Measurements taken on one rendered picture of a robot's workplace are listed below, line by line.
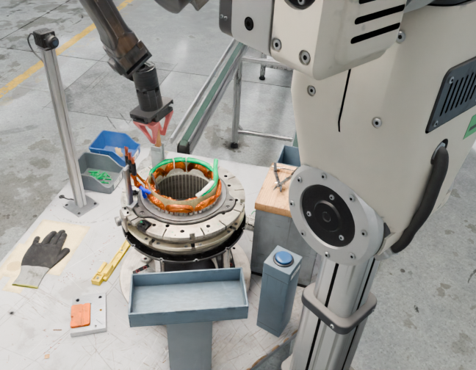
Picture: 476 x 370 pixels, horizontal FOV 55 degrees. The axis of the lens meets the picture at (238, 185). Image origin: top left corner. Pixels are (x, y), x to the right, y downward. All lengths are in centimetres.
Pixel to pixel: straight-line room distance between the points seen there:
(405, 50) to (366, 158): 13
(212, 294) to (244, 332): 27
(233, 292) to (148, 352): 32
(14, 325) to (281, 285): 72
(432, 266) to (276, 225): 162
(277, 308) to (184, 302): 27
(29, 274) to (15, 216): 151
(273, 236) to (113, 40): 66
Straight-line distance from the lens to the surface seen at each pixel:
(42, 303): 143
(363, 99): 50
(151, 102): 114
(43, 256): 152
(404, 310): 250
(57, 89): 145
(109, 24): 98
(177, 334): 108
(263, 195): 125
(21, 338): 138
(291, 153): 148
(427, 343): 243
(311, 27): 31
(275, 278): 113
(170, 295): 106
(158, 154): 123
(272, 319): 126
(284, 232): 128
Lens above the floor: 185
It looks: 38 degrees down
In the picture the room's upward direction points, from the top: 3 degrees clockwise
